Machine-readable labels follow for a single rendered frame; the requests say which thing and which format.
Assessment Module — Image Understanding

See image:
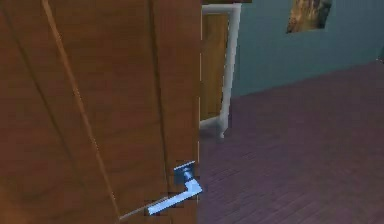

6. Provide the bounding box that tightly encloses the brown wooden room door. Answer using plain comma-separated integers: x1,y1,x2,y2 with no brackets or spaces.
0,0,203,224

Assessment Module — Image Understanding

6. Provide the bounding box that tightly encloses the brown door with white frame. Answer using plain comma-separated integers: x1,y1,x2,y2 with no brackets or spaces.
199,2,243,139

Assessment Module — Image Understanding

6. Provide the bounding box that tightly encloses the silver lever door handle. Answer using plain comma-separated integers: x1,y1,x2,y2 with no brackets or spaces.
146,161,204,216

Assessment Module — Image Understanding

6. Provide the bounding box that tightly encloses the framed brown wall picture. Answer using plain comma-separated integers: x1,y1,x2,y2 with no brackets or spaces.
285,0,334,34

